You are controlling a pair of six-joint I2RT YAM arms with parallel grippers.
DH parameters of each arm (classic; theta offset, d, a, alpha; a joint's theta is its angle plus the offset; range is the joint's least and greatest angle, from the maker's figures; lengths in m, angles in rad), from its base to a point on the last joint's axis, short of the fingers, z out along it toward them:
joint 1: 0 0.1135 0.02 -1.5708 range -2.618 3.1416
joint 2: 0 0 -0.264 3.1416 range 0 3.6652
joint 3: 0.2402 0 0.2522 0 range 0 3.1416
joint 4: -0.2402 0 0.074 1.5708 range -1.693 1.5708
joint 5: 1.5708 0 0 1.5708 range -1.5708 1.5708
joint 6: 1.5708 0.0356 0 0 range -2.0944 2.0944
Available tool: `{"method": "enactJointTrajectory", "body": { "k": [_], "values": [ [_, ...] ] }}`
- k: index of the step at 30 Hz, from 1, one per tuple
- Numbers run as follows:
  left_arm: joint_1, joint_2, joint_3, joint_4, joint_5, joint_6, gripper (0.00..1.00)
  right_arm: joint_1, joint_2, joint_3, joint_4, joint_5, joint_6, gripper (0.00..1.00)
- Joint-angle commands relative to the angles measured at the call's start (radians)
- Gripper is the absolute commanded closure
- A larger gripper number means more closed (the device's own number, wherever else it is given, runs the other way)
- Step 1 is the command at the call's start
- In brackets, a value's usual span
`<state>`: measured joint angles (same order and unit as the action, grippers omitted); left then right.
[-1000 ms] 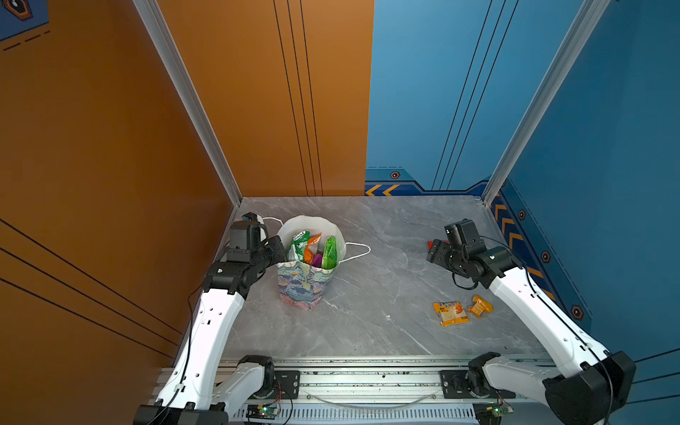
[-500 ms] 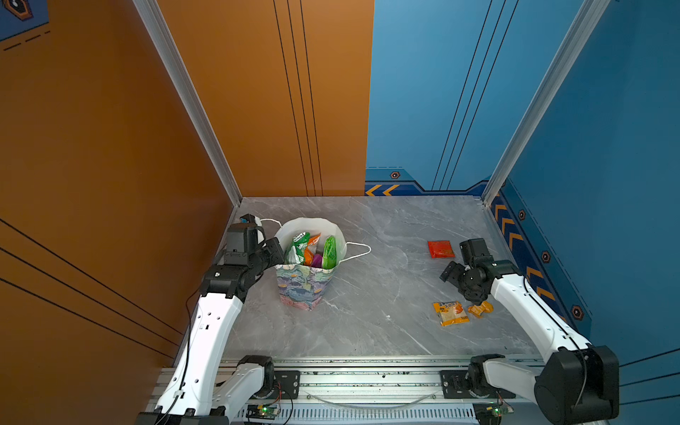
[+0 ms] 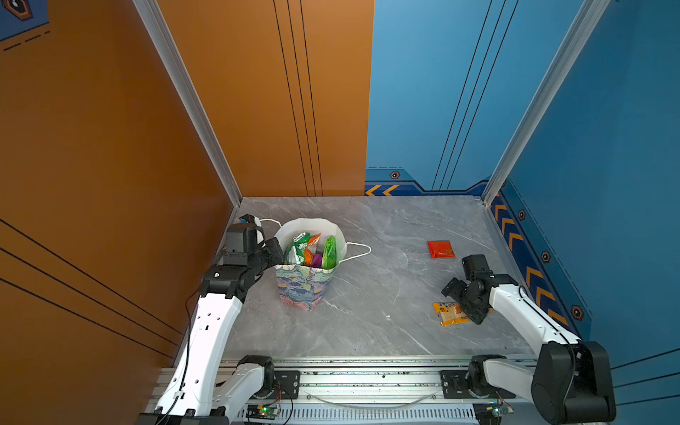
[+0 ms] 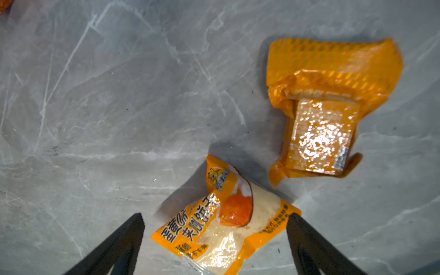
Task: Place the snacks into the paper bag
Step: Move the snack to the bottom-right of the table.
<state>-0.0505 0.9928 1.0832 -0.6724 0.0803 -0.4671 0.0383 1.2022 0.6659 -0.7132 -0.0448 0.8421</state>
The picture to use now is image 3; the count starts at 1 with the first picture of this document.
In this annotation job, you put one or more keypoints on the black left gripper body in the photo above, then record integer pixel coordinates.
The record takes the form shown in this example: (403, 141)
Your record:
(266, 256)

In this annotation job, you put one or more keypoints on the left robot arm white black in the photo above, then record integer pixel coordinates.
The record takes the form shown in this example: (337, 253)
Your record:
(192, 396)

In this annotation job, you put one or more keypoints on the colourful fruits candy bag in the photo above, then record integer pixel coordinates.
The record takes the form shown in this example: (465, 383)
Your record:
(311, 250)

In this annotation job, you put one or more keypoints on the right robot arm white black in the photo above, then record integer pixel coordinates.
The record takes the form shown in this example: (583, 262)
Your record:
(571, 382)

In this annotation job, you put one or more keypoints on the aluminium right corner post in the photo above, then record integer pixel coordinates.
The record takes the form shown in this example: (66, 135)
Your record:
(577, 36)

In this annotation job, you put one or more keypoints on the red small snack packet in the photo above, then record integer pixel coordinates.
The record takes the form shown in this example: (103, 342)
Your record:
(441, 249)

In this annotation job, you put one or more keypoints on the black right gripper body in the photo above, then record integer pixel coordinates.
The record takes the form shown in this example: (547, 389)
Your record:
(473, 308)

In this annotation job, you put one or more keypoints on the magenta purple snack bag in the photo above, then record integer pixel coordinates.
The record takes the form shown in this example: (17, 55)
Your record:
(317, 261)

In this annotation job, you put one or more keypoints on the orange yellow snack packet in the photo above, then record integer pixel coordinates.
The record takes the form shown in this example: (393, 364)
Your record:
(450, 313)

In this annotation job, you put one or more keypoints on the circuit board green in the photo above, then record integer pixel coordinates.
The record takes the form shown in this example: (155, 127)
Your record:
(492, 414)
(262, 413)

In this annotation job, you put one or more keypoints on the floral paper bag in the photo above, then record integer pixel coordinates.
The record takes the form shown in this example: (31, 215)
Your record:
(301, 286)

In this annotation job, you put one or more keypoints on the green Lays chips bag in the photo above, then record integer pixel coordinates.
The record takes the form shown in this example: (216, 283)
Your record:
(330, 253)

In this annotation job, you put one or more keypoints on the aluminium corner post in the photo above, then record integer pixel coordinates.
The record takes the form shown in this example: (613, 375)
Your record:
(164, 43)
(577, 36)

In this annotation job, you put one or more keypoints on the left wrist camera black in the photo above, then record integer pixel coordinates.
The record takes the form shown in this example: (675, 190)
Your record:
(249, 218)

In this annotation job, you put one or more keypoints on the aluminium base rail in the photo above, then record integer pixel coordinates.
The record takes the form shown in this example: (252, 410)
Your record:
(393, 390)

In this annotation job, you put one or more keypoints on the left circuit board green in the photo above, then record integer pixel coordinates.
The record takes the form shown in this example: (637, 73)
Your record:
(262, 413)

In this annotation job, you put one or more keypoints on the green white snack packet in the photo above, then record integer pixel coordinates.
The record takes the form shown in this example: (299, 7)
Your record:
(296, 254)

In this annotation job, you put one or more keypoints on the right circuit board green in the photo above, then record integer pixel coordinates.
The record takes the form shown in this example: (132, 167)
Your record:
(492, 414)

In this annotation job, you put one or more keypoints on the aluminium left corner post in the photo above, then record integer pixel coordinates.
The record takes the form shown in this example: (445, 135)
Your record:
(164, 43)

